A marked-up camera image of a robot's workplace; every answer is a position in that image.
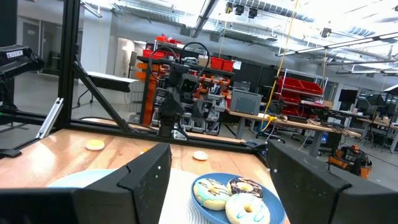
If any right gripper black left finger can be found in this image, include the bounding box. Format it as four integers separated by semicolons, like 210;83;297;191
0;142;173;224

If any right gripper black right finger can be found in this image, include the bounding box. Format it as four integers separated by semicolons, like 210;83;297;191
266;139;398;224

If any yellow iced white donut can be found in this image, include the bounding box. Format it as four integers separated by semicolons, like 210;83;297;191
85;139;106;152

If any mint iced chocolate drizzle donut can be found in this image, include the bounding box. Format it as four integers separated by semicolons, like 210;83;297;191
192;177;233;212

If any light blue plate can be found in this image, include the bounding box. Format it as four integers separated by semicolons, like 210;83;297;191
46;169;118;189

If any red storage bin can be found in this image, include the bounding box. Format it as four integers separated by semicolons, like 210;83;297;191
210;57;224;70
142;49;166;60
221;58;235;73

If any black parts shelf rack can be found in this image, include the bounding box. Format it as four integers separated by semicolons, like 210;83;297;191
136;55;236;136

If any orange black floor machine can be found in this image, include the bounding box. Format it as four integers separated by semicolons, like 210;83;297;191
326;144;373;179

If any chocolate iced sprinkled donut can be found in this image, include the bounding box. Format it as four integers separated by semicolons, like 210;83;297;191
226;177;264;200

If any grey metal box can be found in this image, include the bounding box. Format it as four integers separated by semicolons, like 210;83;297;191
229;88;263;116

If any white cabinet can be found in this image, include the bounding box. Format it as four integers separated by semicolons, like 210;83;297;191
113;37;147;79

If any wooden workbench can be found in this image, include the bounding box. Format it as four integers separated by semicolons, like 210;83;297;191
226;110;363;158

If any white folding table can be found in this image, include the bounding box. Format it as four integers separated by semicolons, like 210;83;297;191
76;70;139;108

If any white round woven placemat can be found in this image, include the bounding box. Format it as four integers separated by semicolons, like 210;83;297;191
157;167;276;224

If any silver aluminium extrusion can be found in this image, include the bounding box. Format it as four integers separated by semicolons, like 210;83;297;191
35;97;65;140

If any small black monitor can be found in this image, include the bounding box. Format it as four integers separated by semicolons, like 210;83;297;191
338;88;359;104

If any slanted ceiling light strip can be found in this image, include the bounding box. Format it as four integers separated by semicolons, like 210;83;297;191
275;30;398;58

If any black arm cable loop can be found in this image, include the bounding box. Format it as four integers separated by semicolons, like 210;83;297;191
148;45;180;82
180;42;211;77

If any thin yellow reel cable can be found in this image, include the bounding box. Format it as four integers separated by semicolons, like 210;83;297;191
218;5;233;58

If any thick yellow hanging cable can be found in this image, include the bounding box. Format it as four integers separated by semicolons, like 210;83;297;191
260;0;300;132

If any wire rack with red bins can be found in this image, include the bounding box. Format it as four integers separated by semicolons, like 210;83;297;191
275;68;329;118

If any black rig frame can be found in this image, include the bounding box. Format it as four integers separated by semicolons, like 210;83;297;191
0;0;269;154

